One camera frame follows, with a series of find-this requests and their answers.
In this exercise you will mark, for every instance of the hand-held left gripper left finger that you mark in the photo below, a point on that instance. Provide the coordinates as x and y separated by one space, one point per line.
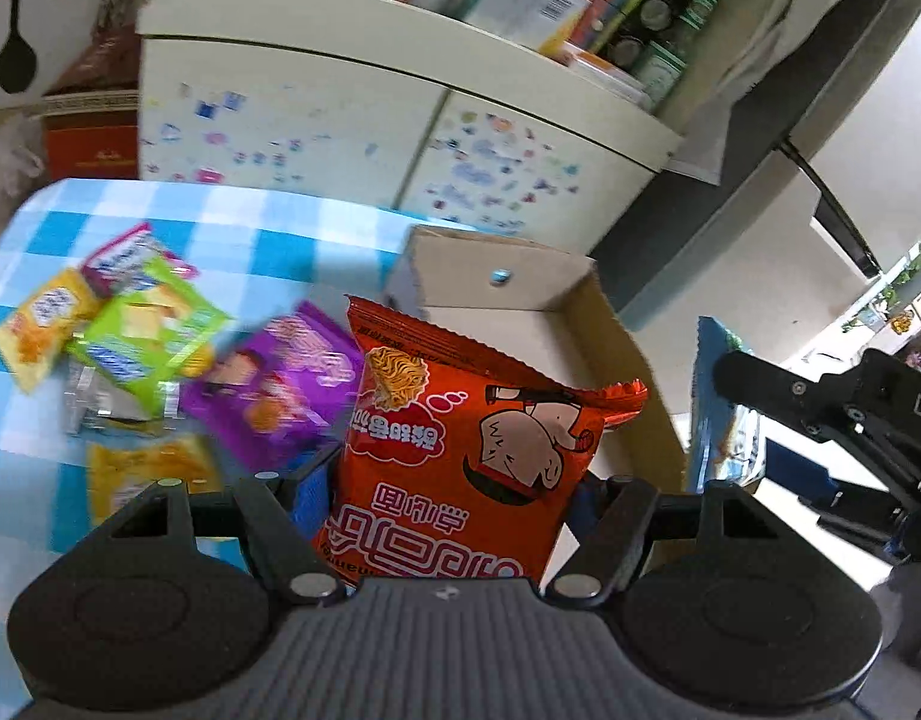
314 499

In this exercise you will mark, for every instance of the white box with barcode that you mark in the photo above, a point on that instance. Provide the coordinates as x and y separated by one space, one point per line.
528 0

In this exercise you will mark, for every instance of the cardboard box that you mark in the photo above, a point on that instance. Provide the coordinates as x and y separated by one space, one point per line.
505 285

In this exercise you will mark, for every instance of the grey and cream refrigerator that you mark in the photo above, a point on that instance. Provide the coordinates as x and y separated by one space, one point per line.
760 187

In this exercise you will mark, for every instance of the green snack packet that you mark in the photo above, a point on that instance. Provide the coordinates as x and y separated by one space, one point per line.
141 330

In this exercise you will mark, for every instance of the blue snack packet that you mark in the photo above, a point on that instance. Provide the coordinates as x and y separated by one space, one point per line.
719 435

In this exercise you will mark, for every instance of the flat orange and white boxes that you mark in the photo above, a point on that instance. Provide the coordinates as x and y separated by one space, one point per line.
610 79

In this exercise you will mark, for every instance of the yellow snack packet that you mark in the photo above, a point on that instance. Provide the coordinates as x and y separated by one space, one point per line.
44 322
149 472

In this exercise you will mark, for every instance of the green potted plant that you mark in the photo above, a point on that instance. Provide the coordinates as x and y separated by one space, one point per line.
910 277

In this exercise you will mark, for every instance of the red box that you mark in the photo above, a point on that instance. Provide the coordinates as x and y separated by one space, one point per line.
93 139

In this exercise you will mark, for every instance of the white plastic bag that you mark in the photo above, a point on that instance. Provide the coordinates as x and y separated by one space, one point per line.
6 165

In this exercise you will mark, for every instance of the silver snack packet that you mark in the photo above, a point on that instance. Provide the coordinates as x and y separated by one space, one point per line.
100 405

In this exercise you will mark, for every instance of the orange noodle snack packet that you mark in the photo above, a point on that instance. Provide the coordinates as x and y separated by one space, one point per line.
460 450

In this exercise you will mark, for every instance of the pink and white snack packet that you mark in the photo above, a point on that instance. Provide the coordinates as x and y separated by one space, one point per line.
134 251

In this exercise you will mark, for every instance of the black spoon wall sticker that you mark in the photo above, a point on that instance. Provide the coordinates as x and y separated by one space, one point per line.
16 60

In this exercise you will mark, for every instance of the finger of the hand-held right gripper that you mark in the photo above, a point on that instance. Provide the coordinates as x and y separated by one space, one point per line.
775 390

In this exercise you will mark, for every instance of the blue checkered tablecloth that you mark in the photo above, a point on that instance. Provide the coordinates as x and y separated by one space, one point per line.
280 240

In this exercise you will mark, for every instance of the cream cabinet with stickers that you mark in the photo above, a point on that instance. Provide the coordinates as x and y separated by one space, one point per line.
318 97

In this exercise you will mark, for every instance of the green glass bottle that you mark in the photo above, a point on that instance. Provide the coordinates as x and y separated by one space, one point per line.
674 52

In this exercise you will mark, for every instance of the purple snack packet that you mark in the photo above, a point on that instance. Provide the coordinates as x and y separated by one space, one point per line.
280 382

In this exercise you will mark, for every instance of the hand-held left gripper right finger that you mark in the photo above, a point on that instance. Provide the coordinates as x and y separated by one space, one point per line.
586 502

